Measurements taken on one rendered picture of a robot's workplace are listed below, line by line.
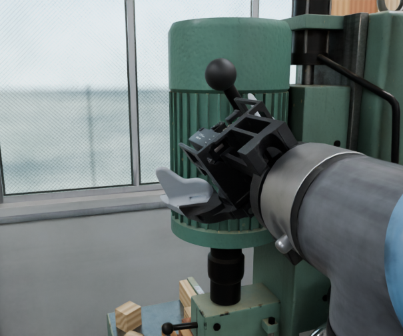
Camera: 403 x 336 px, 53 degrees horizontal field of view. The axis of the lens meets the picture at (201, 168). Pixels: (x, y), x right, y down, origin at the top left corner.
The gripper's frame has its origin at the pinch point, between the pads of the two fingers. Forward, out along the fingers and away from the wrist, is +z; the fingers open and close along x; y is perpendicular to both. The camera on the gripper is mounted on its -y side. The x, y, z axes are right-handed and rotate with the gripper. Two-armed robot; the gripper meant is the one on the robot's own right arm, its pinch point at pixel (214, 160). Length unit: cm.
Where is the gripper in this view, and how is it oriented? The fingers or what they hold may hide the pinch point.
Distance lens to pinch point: 48.3
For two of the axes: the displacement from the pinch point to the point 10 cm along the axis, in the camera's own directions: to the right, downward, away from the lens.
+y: -5.5, -7.4, -3.8
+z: -3.4, -2.1, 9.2
